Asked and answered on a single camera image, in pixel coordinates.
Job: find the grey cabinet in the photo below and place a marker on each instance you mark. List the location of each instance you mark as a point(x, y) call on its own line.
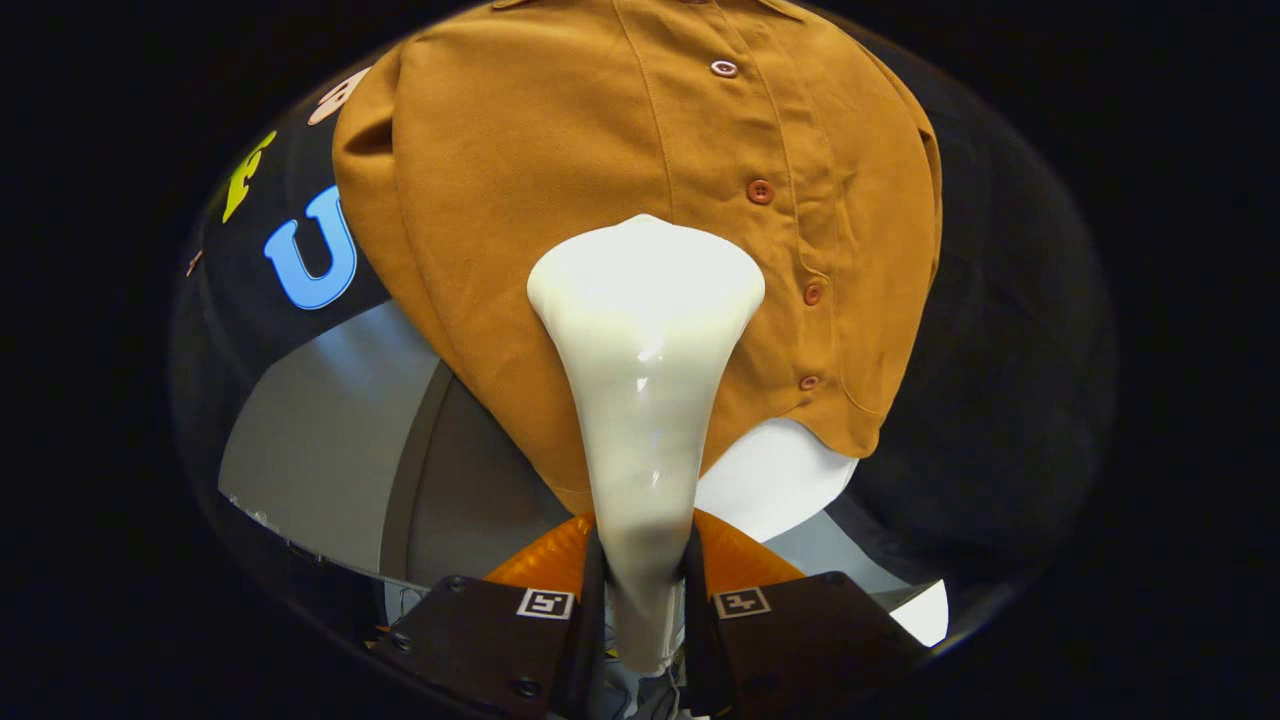
point(320, 430)

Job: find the black backdrop cloth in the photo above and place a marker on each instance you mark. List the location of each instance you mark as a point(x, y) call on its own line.
point(1000, 350)

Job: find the white mannequin torso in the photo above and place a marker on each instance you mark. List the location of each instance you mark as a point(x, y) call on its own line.
point(780, 480)

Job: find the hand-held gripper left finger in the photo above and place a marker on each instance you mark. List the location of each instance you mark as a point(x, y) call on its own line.
point(480, 640)

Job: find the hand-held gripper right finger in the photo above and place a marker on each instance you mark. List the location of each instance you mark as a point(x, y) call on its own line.
point(800, 640)

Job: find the pink clip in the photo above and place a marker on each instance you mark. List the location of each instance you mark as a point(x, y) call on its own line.
point(194, 263)

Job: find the orange button shirt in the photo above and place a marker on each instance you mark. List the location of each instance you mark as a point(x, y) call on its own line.
point(500, 200)

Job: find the white garment steamer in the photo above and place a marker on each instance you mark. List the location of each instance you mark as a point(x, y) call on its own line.
point(645, 350)

